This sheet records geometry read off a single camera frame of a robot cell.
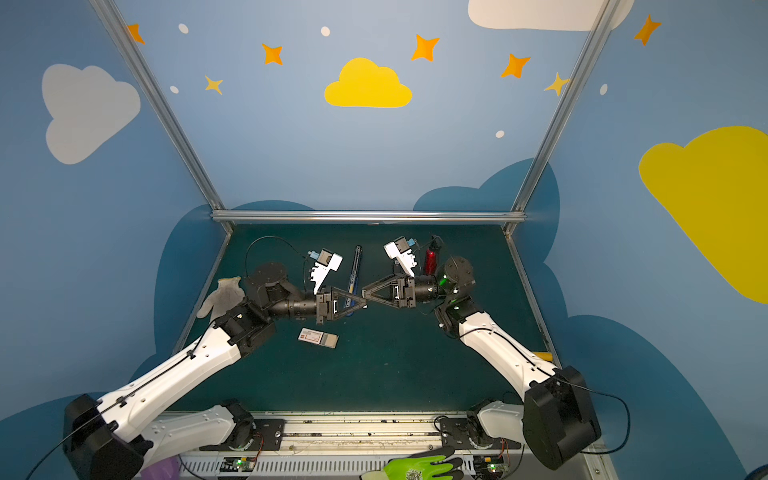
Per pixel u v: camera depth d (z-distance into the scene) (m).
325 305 0.56
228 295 1.01
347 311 0.61
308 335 0.91
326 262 0.59
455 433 0.75
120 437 0.40
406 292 0.58
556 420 0.41
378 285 0.63
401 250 0.61
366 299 0.61
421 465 0.70
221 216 1.18
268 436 0.74
